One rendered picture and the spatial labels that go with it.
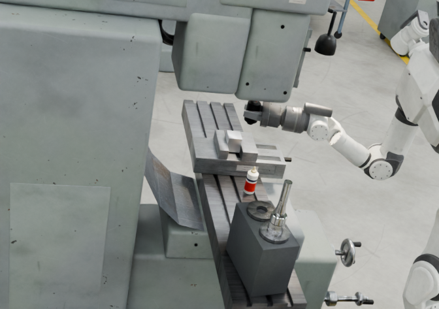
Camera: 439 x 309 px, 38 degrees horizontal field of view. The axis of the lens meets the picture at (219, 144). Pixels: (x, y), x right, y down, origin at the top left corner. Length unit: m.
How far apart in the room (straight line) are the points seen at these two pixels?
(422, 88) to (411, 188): 2.70
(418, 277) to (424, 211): 2.29
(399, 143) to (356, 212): 1.88
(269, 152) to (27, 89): 1.03
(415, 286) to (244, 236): 0.54
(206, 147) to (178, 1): 0.74
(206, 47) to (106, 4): 0.32
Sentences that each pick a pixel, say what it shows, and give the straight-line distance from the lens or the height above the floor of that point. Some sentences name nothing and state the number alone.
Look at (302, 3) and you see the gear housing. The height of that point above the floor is 1.67.
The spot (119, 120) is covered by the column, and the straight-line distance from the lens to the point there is 1.90.
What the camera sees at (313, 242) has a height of 0.70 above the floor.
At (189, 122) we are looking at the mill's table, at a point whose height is 0.90.
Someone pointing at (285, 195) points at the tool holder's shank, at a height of 1.24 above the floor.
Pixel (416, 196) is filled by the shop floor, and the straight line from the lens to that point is 4.47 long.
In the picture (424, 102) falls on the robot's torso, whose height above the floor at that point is 1.52.
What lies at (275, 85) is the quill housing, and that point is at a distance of 2.07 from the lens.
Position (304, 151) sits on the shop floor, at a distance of 4.55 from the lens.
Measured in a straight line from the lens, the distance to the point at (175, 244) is 2.28.
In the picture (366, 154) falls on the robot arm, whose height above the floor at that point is 1.16.
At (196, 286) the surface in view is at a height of 0.56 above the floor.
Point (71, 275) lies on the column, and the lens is 2.26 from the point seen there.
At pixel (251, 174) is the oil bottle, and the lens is 2.32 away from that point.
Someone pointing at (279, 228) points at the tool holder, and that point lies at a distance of 1.86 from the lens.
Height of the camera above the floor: 2.24
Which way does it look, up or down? 31 degrees down
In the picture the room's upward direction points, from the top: 12 degrees clockwise
